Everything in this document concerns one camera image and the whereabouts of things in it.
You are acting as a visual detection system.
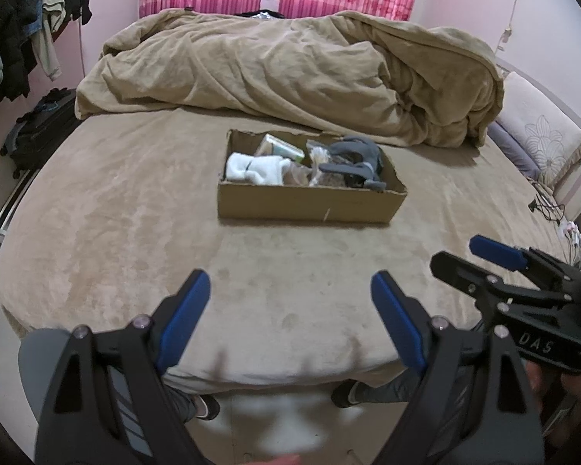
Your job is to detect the person's right shoe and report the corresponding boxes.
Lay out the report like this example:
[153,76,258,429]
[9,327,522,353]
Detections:
[330,381,365,409]

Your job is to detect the white cloth beside bed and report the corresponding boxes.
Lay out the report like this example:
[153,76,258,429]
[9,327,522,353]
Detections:
[558,220,581,273]

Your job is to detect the grey headboard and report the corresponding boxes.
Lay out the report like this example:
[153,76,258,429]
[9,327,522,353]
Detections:
[494,55,581,156]

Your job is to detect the black charger cable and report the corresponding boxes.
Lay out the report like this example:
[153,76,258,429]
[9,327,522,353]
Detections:
[528,189,568,226]

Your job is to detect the long grey sock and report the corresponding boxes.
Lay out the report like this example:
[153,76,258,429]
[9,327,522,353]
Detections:
[327,136,386,180]

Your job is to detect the person's shoe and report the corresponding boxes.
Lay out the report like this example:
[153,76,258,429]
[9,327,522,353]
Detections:
[190,394,222,422]
[330,381,365,409]

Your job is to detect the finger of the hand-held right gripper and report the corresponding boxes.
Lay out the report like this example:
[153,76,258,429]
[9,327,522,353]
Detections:
[469,235,581,296]
[430,251,574,315]

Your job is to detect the black suitcase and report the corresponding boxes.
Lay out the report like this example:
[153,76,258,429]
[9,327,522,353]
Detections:
[1,88,81,176]

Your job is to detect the person's right hand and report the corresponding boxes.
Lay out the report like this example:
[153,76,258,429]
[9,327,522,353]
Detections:
[525,361,581,443]

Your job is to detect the grey purple pillow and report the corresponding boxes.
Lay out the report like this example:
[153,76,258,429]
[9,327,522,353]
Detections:
[486,120,544,181]

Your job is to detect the white sock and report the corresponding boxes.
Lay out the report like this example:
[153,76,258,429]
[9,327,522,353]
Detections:
[225,152,296,186]

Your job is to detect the beige duvet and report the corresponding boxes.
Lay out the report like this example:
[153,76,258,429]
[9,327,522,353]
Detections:
[75,8,505,149]

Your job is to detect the beige bed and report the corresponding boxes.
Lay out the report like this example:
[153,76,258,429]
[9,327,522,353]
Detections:
[0,107,581,398]

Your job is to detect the grey sock with grip sole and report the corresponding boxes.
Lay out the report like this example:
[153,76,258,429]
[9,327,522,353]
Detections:
[318,162,387,193]

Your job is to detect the dark clothes on rack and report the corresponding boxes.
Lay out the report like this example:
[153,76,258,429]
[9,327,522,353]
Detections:
[0,0,96,123]

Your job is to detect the clear plastic packets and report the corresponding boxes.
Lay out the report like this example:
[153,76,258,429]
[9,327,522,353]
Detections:
[254,133,305,164]

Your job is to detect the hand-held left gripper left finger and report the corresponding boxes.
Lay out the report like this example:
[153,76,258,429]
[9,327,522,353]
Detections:
[35,269,212,465]

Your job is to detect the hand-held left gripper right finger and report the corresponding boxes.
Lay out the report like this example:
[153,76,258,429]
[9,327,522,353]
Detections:
[368,271,545,465]

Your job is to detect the white wall cable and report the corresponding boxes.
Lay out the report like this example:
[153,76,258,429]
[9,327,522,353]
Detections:
[495,0,529,55]

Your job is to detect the pink flower print pillow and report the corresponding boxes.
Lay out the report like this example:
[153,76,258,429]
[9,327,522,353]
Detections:
[496,72,581,191]

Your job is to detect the person's left shoe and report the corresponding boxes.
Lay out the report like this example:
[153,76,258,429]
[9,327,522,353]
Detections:
[190,394,222,422]

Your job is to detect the cardboard box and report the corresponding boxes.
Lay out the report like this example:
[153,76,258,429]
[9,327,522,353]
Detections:
[217,129,408,224]

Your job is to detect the person's right leg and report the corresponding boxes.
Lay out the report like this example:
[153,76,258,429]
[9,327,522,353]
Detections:
[352,367,419,406]

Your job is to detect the clear plastic packet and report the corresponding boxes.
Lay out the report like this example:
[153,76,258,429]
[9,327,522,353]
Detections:
[283,161,316,188]

